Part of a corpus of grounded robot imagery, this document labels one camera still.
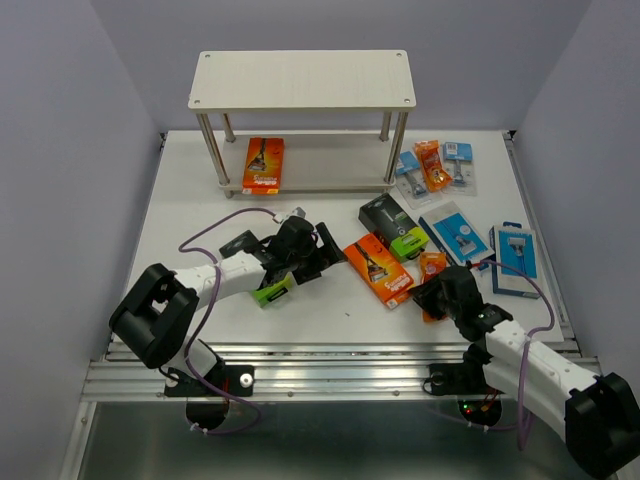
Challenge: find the blue blister razor pack left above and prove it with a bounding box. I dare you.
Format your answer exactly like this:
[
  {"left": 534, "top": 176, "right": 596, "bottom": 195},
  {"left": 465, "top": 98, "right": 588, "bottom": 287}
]
[{"left": 395, "top": 151, "right": 442, "bottom": 210}]

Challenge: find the black green razor box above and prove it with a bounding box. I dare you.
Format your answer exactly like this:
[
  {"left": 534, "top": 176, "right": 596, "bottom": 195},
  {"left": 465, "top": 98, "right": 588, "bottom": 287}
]
[
  {"left": 250, "top": 275, "right": 293, "bottom": 308},
  {"left": 358, "top": 193, "right": 429, "bottom": 263}
]

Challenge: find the blue razor pack middle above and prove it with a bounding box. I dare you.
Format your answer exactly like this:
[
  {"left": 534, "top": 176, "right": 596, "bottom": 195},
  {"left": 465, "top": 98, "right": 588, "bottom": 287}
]
[{"left": 418, "top": 201, "right": 495, "bottom": 266}]

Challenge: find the blue blister razor pack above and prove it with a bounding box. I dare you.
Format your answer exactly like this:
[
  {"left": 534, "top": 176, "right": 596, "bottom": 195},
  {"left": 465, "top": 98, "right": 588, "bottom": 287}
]
[
  {"left": 395, "top": 151, "right": 442, "bottom": 210},
  {"left": 442, "top": 142, "right": 477, "bottom": 196}
]

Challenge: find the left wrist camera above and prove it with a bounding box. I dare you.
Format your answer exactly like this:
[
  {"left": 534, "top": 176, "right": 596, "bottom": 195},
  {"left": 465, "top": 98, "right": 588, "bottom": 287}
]
[{"left": 280, "top": 206, "right": 306, "bottom": 222}]

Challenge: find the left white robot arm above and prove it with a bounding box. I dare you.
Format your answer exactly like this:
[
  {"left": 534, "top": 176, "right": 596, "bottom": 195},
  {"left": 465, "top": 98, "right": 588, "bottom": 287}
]
[{"left": 109, "top": 213, "right": 346, "bottom": 398}]

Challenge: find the aluminium rail frame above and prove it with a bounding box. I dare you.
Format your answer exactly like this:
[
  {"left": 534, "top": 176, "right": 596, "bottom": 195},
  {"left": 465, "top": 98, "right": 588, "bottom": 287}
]
[{"left": 82, "top": 130, "right": 612, "bottom": 401}]

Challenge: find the blue razor pack far right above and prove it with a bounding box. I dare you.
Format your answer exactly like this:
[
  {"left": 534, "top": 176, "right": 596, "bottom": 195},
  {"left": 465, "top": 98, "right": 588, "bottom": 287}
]
[{"left": 489, "top": 222, "right": 541, "bottom": 299}]

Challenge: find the orange razor bag top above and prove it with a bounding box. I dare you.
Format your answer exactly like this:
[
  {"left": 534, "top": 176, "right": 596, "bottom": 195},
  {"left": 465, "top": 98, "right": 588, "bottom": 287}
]
[{"left": 413, "top": 140, "right": 453, "bottom": 193}]

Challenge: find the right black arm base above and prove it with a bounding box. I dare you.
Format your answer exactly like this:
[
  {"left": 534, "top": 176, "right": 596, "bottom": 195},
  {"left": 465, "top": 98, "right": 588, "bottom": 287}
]
[{"left": 422, "top": 344, "right": 492, "bottom": 396}]

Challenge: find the orange razor bag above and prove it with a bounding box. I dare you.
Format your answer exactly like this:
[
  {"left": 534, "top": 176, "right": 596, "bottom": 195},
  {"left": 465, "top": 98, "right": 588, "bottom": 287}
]
[
  {"left": 413, "top": 140, "right": 453, "bottom": 193},
  {"left": 419, "top": 252, "right": 447, "bottom": 323}
]

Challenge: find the white two-tier shelf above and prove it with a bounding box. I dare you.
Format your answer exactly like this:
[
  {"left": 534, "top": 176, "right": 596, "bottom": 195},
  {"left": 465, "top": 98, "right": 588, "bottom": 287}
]
[{"left": 188, "top": 50, "right": 417, "bottom": 197}]

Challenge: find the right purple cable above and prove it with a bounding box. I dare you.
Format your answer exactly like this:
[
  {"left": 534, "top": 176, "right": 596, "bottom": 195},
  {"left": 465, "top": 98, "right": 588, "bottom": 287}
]
[{"left": 464, "top": 257, "right": 557, "bottom": 451}]

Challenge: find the orange razor box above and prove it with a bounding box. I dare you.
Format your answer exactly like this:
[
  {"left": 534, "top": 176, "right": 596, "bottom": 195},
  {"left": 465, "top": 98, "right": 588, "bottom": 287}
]
[
  {"left": 343, "top": 233, "right": 414, "bottom": 310},
  {"left": 242, "top": 137, "right": 285, "bottom": 195}
]

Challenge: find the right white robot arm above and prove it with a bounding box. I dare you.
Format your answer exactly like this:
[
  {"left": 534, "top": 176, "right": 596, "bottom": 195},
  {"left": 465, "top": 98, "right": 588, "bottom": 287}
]
[{"left": 411, "top": 266, "right": 639, "bottom": 479}]

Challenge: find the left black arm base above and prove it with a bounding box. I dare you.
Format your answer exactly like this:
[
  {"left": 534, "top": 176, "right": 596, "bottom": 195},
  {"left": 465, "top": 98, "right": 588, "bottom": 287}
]
[{"left": 159, "top": 340, "right": 255, "bottom": 398}]

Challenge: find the orange razor bag bottom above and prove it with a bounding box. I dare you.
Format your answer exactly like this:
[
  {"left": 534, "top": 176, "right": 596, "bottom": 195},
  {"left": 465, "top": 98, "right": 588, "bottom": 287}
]
[{"left": 419, "top": 252, "right": 447, "bottom": 323}]

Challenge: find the blue blister razor pack right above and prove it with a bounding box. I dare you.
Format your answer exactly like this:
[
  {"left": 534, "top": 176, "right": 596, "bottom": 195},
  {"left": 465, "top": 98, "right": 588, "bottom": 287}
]
[{"left": 442, "top": 142, "right": 477, "bottom": 196}]

